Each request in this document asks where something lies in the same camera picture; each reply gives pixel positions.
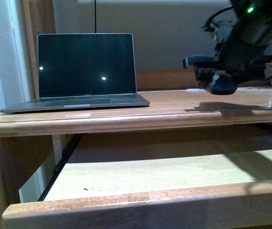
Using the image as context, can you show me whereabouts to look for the wooden pull-out keyboard tray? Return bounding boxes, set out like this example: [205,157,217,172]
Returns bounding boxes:
[2,134,272,229]

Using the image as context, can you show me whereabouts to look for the black metal drawer rail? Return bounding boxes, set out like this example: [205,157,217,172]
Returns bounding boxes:
[38,134,83,201]

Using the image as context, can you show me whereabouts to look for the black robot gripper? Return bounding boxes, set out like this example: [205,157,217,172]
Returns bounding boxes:
[182,20,245,88]

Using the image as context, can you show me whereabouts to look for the black hanging cable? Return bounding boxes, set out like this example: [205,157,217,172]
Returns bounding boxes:
[93,0,97,34]

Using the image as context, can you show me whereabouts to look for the grey open laptop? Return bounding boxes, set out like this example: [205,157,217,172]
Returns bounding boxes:
[1,33,150,114]

